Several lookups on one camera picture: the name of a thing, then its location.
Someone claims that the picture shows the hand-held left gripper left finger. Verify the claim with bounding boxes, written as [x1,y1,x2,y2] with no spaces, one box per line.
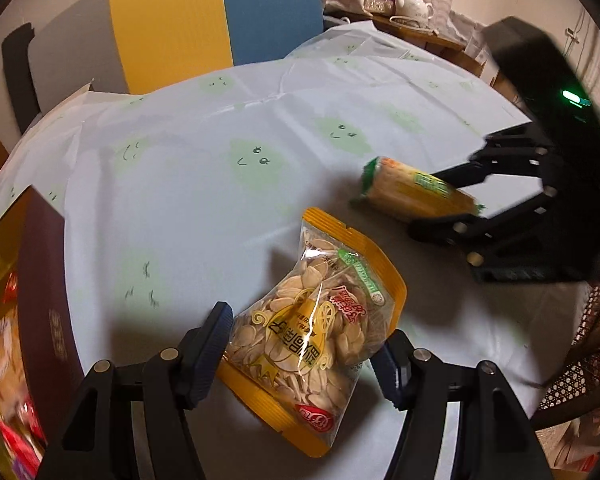
[35,301,235,480]

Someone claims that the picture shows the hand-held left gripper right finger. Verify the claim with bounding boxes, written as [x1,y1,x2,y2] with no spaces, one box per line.
[372,329,553,480]

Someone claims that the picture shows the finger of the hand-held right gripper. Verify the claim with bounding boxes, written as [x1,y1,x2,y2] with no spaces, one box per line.
[407,194,557,257]
[430,127,552,193]

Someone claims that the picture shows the green-ended cracker packet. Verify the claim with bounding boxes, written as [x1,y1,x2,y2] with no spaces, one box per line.
[362,156,485,221]

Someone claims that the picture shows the yellow pumpkin seed packet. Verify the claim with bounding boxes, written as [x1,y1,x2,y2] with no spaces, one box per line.
[215,206,408,459]

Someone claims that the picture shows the maroon gift box gold interior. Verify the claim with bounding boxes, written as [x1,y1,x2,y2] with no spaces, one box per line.
[0,185,83,480]

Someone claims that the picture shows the cardboard box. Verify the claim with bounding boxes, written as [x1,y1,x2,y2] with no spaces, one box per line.
[447,10,521,91]

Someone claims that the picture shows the wooden side table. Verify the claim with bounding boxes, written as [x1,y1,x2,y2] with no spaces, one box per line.
[325,7,486,78]

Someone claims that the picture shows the rattan chair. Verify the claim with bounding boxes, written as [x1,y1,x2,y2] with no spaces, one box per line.
[530,280,600,431]

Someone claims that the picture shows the round serving tray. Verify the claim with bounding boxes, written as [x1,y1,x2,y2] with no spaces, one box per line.
[390,14,438,28]

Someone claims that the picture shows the white teapot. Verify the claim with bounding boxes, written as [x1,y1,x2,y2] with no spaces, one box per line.
[395,0,435,18]

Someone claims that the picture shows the light blue plastic tablecloth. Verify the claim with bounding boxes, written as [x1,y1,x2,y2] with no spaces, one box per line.
[0,20,543,480]

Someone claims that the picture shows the red patterned snack packet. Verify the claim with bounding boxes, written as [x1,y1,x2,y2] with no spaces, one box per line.
[0,395,48,471]

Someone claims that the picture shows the grey yellow blue chair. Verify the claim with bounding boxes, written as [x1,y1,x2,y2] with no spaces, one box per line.
[1,0,326,126]

